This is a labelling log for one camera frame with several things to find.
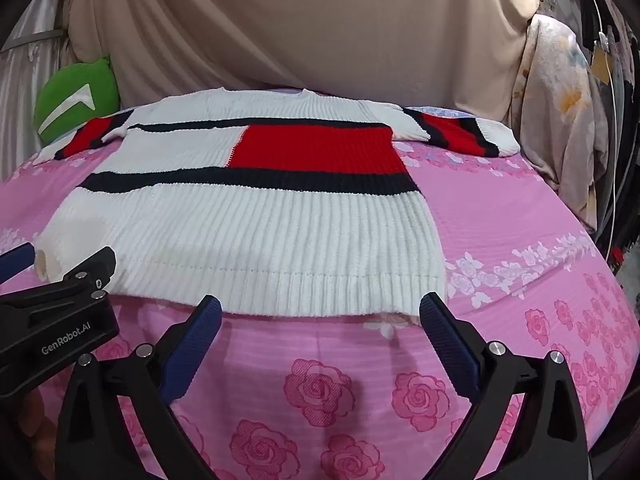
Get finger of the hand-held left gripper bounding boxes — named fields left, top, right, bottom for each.
left=0, top=247, right=117, bottom=312
left=0, top=242, right=35, bottom=285

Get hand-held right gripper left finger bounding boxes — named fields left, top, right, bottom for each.
left=56, top=295, right=223, bottom=480

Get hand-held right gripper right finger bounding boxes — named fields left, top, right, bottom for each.
left=419, top=291, right=591, bottom=480

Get white red striped knit sweater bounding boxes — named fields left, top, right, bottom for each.
left=34, top=87, right=521, bottom=330

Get dark hanging clothes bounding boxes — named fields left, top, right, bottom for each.
left=575, top=0, right=640, bottom=283

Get person's left hand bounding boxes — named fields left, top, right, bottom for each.
left=14, top=389, right=57, bottom=467

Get pink floral bedsheet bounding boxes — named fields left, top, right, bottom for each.
left=0, top=102, right=640, bottom=480

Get green round pillow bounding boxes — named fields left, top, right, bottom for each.
left=34, top=55, right=121, bottom=147

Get silver satin curtain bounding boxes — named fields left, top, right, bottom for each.
left=0, top=0, right=77, bottom=183

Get cream floral hanging cloth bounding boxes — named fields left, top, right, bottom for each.
left=509, top=10, right=617, bottom=235

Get beige curtain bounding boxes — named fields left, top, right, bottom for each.
left=65, top=0, right=548, bottom=113

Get white cable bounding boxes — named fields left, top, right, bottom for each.
left=580, top=0, right=623, bottom=263

